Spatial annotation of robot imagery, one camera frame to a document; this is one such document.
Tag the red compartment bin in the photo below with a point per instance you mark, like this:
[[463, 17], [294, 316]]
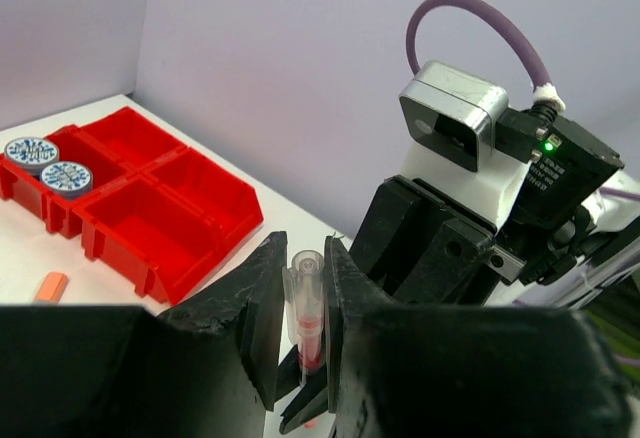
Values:
[[161, 214]]

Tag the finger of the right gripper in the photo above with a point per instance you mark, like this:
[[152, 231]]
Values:
[[309, 403], [289, 373]]

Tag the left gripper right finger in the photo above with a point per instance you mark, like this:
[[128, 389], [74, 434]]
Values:
[[397, 370]]

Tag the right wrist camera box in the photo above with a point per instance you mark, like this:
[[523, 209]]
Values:
[[453, 113]]

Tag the blue patterned tape roll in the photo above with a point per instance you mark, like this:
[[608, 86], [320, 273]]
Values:
[[31, 154], [68, 179]]

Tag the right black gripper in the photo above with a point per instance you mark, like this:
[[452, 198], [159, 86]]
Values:
[[422, 248]]

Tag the orange grey highlighter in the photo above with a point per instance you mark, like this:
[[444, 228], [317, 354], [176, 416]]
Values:
[[52, 288]]

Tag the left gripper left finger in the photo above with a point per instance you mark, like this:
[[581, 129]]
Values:
[[206, 367]]

